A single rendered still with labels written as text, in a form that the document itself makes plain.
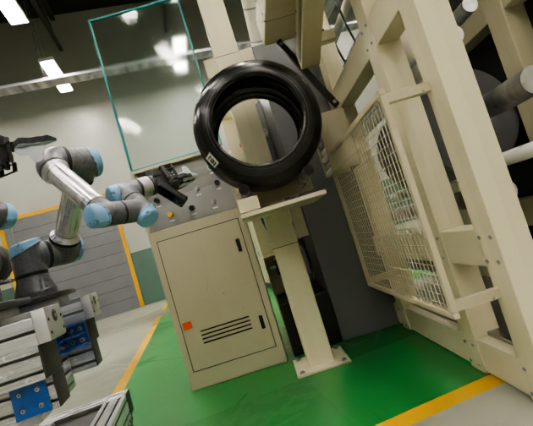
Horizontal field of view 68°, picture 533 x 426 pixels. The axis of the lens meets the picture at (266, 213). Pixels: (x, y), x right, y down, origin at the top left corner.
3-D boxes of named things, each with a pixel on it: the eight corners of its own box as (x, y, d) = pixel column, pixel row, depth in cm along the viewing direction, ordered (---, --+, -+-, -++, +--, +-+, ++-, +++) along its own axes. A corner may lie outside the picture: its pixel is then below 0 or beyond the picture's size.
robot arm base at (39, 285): (8, 305, 147) (2, 280, 147) (24, 302, 161) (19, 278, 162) (52, 292, 150) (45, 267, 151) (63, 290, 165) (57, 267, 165)
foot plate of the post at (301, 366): (293, 362, 214) (292, 357, 215) (340, 346, 215) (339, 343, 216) (298, 379, 188) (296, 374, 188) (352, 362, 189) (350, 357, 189)
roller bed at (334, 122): (326, 177, 215) (310, 126, 217) (352, 170, 216) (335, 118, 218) (332, 171, 196) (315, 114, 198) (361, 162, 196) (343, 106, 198)
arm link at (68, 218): (34, 258, 167) (55, 139, 145) (69, 250, 179) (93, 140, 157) (47, 275, 161) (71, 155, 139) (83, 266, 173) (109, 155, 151)
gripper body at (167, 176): (173, 161, 149) (145, 168, 141) (185, 179, 147) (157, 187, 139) (167, 174, 154) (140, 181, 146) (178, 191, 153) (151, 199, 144)
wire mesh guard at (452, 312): (367, 286, 201) (326, 155, 206) (371, 285, 201) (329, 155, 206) (454, 319, 112) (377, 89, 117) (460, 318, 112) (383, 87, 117)
